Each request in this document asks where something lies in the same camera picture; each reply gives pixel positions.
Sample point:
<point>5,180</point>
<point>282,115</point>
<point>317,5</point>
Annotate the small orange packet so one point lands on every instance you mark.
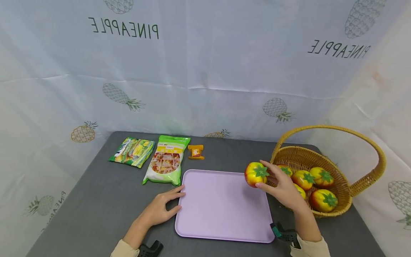
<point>196,152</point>

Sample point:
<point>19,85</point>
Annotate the person's right forearm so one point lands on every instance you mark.
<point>308,228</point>

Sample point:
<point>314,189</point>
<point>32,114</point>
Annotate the yellow red toy tomato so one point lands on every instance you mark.
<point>253,176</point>
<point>301,192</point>
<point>323,200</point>
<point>303,179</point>
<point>285,170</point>
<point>322,177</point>

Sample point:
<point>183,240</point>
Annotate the white and green food packet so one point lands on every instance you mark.
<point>165,162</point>

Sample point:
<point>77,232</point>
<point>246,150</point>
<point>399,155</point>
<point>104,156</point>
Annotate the person's left hand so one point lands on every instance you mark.
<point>159,210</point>

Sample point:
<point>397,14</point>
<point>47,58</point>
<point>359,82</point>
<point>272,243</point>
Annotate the person's left forearm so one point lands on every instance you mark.
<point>135,233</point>

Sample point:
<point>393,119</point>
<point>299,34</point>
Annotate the person's right hand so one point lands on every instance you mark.
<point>285,191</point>

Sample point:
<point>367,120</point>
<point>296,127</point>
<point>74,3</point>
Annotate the green corn snack packet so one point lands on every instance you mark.
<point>132,152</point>

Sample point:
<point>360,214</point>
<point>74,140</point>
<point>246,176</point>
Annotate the lilac plastic tray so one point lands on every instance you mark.
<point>221,207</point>

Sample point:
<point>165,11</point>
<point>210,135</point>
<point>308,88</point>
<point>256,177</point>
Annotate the black wrist band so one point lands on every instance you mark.
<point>150,249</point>
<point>286,235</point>

